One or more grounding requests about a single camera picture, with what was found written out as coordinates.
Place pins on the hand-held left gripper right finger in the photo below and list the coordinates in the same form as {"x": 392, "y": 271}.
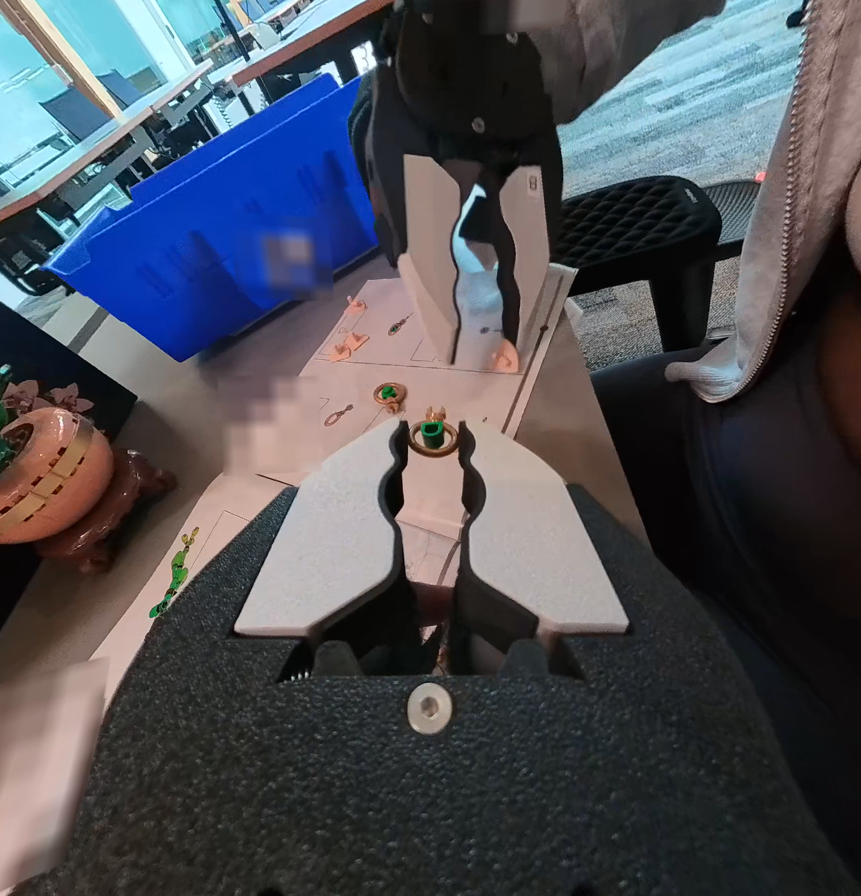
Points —
{"x": 535, "y": 546}

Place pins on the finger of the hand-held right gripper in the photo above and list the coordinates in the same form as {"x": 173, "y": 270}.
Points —
{"x": 532, "y": 245}
{"x": 427, "y": 245}

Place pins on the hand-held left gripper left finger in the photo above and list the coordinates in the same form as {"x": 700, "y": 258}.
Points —
{"x": 332, "y": 546}

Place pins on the person's right forearm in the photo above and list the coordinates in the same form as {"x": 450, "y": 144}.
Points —
{"x": 612, "y": 49}

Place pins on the background office desk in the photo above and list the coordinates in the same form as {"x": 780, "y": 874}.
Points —
{"x": 88, "y": 147}
{"x": 311, "y": 35}

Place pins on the black quilted chair armrest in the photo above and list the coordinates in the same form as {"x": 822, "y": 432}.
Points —
{"x": 633, "y": 217}

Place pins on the instruction booklet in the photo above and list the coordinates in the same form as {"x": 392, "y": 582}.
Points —
{"x": 472, "y": 406}

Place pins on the black mesh office chair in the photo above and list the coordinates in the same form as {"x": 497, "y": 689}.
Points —
{"x": 735, "y": 210}

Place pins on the blue plastic bin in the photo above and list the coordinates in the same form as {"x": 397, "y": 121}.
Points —
{"x": 192, "y": 231}

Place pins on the pink brick flower pot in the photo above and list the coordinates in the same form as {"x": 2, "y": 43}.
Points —
{"x": 46, "y": 476}

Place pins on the black cardboard box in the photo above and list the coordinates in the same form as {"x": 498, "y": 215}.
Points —
{"x": 53, "y": 350}

